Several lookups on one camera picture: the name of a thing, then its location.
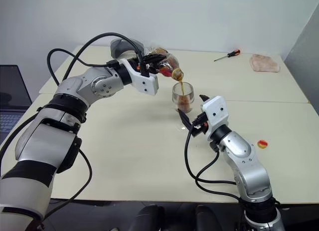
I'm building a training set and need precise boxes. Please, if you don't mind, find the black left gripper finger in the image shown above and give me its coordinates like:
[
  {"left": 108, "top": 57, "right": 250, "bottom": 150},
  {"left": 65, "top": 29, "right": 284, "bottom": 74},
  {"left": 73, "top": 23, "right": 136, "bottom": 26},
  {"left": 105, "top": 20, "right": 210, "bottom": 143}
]
[
  {"left": 143, "top": 52, "right": 167, "bottom": 64},
  {"left": 148, "top": 63, "right": 163, "bottom": 75}
]

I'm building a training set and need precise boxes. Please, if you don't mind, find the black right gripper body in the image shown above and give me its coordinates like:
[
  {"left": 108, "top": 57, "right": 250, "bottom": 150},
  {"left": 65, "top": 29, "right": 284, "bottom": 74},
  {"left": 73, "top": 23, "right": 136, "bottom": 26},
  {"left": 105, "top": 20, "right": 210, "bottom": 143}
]
[{"left": 190, "top": 112, "right": 210, "bottom": 138}]

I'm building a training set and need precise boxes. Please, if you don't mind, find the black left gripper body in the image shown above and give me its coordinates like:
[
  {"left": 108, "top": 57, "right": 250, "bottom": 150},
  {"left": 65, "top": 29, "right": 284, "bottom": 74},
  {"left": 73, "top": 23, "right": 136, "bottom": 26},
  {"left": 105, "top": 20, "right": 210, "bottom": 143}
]
[{"left": 136, "top": 55, "right": 162, "bottom": 76}]

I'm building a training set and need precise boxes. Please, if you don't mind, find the clear bottle of brown drink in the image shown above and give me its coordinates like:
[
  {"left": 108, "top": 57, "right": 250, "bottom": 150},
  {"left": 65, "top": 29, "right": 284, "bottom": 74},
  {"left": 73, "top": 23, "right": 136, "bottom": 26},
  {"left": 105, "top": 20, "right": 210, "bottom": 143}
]
[{"left": 146, "top": 47, "right": 185, "bottom": 82}]

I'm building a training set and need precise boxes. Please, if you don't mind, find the clear glass with brown drink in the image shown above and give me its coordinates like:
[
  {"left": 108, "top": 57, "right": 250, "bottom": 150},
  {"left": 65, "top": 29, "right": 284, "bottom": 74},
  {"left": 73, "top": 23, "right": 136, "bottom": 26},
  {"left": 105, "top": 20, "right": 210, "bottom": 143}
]
[{"left": 171, "top": 81, "right": 195, "bottom": 131}]

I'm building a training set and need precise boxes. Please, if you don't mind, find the pink cloth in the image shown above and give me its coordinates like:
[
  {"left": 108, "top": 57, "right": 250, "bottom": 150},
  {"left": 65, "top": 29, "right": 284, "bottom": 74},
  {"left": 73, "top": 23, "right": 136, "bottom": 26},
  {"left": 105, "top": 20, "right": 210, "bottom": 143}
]
[{"left": 249, "top": 53, "right": 282, "bottom": 73}]

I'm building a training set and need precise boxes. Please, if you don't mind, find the dark rounded shape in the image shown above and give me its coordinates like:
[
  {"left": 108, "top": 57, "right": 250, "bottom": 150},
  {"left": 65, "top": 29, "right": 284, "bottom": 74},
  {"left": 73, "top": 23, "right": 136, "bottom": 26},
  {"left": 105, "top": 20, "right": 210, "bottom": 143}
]
[{"left": 130, "top": 204, "right": 165, "bottom": 231}]

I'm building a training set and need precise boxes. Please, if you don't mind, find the grey partition panel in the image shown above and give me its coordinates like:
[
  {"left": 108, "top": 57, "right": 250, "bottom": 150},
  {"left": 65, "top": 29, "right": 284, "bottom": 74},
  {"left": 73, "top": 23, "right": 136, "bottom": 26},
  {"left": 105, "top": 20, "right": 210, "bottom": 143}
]
[{"left": 281, "top": 5, "right": 319, "bottom": 112}]

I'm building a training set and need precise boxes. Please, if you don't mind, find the dark laptop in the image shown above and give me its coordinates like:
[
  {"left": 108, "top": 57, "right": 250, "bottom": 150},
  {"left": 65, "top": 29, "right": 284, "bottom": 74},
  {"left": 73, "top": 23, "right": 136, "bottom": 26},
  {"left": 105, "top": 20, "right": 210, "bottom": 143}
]
[{"left": 0, "top": 64, "right": 33, "bottom": 145}]

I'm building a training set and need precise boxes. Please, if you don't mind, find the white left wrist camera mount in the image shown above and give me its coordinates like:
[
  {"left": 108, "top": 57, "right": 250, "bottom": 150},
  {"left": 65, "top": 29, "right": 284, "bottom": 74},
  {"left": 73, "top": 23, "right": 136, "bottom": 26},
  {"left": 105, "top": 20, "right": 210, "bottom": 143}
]
[{"left": 121, "top": 58, "right": 160, "bottom": 96}]

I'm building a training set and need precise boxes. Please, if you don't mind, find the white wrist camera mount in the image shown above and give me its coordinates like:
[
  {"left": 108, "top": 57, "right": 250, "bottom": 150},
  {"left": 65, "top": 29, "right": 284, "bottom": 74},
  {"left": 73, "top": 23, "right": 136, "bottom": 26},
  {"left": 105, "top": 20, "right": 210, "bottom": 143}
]
[
  {"left": 200, "top": 95, "right": 230, "bottom": 132},
  {"left": 121, "top": 58, "right": 160, "bottom": 96}
]

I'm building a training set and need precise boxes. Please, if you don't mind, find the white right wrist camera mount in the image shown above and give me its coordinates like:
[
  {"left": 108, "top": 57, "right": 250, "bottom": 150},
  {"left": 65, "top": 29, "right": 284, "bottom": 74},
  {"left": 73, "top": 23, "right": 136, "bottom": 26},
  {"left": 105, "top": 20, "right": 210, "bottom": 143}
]
[{"left": 200, "top": 95, "right": 230, "bottom": 132}]

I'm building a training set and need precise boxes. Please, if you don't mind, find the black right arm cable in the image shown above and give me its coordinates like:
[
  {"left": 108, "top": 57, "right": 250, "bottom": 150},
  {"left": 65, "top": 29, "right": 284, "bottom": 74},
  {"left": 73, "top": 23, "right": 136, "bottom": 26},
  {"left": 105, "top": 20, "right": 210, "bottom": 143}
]
[{"left": 184, "top": 126, "right": 250, "bottom": 207}]

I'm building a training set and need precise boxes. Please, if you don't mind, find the orange black handled screwdriver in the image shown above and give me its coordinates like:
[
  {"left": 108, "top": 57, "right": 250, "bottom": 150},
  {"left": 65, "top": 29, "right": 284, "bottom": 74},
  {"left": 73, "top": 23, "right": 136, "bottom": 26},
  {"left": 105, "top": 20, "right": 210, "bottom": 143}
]
[{"left": 213, "top": 49, "right": 241, "bottom": 63}]

